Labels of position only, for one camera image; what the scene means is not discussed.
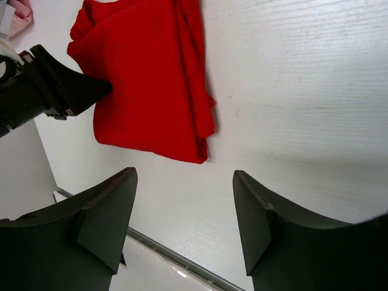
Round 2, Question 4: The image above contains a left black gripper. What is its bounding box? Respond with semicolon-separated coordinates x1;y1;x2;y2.
1;45;112;137

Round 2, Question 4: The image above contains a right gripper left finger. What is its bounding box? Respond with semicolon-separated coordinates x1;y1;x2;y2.
1;167;138;290

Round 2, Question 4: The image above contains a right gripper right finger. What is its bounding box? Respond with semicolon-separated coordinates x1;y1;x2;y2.
233;170;387;290

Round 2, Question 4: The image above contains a red t shirt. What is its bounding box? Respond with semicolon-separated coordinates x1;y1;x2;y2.
67;1;215;164

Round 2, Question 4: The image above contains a pink folded t shirt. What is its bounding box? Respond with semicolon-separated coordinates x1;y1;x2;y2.
7;0;33;40

